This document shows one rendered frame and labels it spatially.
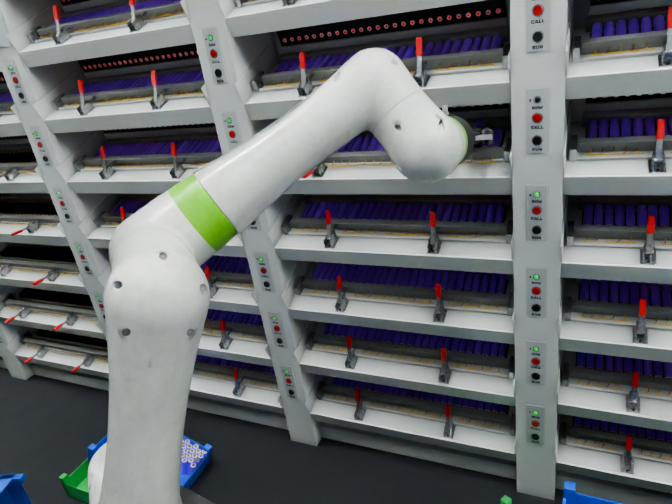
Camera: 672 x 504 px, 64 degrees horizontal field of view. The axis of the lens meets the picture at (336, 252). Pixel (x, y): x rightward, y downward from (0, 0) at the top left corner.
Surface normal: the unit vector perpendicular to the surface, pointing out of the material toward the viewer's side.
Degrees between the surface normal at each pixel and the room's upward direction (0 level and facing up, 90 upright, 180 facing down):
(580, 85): 109
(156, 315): 84
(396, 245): 19
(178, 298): 75
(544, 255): 90
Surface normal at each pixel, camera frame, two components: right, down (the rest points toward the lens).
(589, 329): -0.27, -0.70
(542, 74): -0.40, 0.44
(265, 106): -0.33, 0.71
